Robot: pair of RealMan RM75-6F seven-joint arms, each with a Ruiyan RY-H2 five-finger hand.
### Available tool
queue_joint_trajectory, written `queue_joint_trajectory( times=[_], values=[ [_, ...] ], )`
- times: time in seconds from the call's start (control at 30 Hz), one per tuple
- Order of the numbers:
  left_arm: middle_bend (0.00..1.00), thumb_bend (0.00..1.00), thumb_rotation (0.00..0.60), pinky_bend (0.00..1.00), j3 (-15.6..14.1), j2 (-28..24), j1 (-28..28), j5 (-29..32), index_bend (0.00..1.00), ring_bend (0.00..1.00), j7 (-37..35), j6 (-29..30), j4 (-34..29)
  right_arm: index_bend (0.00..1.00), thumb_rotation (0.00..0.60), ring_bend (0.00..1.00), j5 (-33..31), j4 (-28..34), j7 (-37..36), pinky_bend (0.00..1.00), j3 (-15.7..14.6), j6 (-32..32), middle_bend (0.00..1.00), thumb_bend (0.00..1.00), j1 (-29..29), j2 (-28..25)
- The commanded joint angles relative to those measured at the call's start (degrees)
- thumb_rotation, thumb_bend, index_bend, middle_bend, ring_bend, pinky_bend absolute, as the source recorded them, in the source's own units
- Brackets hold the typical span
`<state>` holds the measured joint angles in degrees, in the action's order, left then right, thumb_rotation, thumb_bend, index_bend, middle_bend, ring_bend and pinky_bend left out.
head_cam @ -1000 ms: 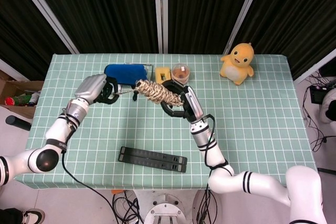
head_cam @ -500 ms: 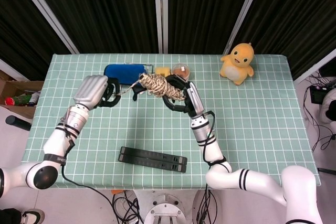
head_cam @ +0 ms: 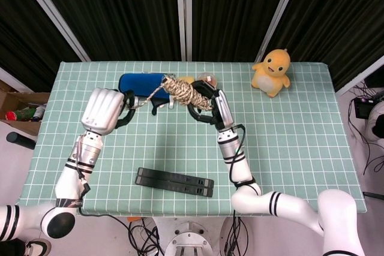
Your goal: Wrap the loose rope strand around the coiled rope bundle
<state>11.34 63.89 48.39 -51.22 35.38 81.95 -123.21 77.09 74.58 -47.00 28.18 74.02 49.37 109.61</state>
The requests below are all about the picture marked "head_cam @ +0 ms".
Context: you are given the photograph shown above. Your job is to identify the blue cloth pouch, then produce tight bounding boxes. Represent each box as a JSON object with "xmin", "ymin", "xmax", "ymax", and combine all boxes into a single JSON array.
[{"xmin": 118, "ymin": 72, "xmax": 170, "ymax": 116}]

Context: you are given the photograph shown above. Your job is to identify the brown cardboard box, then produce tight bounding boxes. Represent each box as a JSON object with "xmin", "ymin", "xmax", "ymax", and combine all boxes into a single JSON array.
[{"xmin": 0, "ymin": 80, "xmax": 50, "ymax": 137}]

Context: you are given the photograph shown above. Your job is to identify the black electronic box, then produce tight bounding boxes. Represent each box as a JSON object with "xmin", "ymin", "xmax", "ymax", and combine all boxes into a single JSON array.
[{"xmin": 354, "ymin": 98, "xmax": 376, "ymax": 121}]

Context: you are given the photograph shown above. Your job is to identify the white aluminium frame post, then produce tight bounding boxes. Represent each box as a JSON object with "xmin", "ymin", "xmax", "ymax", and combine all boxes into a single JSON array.
[
  {"xmin": 0, "ymin": 67, "xmax": 34, "ymax": 94},
  {"xmin": 335, "ymin": 56, "xmax": 384, "ymax": 97},
  {"xmin": 254, "ymin": 0, "xmax": 304, "ymax": 64},
  {"xmin": 13, "ymin": 0, "xmax": 91, "ymax": 62},
  {"xmin": 175, "ymin": 0, "xmax": 193, "ymax": 62}
]

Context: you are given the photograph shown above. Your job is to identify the black folded laptop stand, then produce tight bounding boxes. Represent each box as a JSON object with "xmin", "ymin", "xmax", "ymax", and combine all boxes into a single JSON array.
[{"xmin": 134, "ymin": 167, "xmax": 215, "ymax": 198}]

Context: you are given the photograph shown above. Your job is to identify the black floor cable tangle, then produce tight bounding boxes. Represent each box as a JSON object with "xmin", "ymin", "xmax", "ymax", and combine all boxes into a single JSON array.
[{"xmin": 128, "ymin": 218, "xmax": 165, "ymax": 256}]

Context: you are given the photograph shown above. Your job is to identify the green checkered tablecloth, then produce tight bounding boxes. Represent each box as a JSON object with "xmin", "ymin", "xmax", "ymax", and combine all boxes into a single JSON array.
[{"xmin": 19, "ymin": 60, "xmax": 368, "ymax": 217}]

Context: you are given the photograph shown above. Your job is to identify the thin black floor cables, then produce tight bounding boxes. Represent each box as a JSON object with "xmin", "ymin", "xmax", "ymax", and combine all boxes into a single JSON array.
[{"xmin": 347, "ymin": 82, "xmax": 384, "ymax": 185}]

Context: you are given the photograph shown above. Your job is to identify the knotted beige twisted rope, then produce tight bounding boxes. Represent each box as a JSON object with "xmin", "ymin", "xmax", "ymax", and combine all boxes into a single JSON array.
[{"xmin": 129, "ymin": 76, "xmax": 215, "ymax": 113}]

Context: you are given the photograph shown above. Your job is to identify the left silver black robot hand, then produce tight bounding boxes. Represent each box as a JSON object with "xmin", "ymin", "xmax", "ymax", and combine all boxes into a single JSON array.
[{"xmin": 80, "ymin": 87, "xmax": 138, "ymax": 135}]

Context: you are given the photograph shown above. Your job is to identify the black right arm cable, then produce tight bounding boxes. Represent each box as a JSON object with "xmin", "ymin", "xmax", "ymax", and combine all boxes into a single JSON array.
[{"xmin": 227, "ymin": 124, "xmax": 247, "ymax": 256}]

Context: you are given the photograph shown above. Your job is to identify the yellow plush duck toy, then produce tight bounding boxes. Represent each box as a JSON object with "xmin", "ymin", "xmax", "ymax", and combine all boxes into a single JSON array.
[{"xmin": 251, "ymin": 48, "xmax": 291, "ymax": 98}]

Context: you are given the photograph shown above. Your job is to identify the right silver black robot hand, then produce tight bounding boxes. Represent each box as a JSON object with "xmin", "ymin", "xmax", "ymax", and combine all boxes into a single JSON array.
[{"xmin": 187, "ymin": 79, "xmax": 235, "ymax": 132}]

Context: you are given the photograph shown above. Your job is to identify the black curtain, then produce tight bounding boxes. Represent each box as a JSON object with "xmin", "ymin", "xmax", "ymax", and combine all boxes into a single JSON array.
[{"xmin": 0, "ymin": 0, "xmax": 384, "ymax": 92}]

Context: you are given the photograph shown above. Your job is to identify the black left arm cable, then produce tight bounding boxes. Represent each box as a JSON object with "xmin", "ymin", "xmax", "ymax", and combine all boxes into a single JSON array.
[{"xmin": 76, "ymin": 159, "xmax": 133, "ymax": 234}]

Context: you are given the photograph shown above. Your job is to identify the white grey robot base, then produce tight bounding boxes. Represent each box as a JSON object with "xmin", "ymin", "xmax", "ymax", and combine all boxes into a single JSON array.
[{"xmin": 151, "ymin": 216, "xmax": 238, "ymax": 256}]

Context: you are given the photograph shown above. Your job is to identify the black cylinder roller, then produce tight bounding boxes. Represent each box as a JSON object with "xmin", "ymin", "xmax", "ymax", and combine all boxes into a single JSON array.
[{"xmin": 6, "ymin": 131, "xmax": 37, "ymax": 150}]

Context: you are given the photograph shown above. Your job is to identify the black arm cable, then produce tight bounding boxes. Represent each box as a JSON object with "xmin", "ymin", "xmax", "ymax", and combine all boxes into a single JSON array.
[
  {"xmin": 76, "ymin": 159, "xmax": 133, "ymax": 234},
  {"xmin": 227, "ymin": 124, "xmax": 247, "ymax": 256}
]

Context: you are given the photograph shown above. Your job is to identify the clear jar orange contents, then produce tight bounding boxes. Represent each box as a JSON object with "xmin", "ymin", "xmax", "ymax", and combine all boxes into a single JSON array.
[{"xmin": 197, "ymin": 72, "xmax": 219, "ymax": 89}]

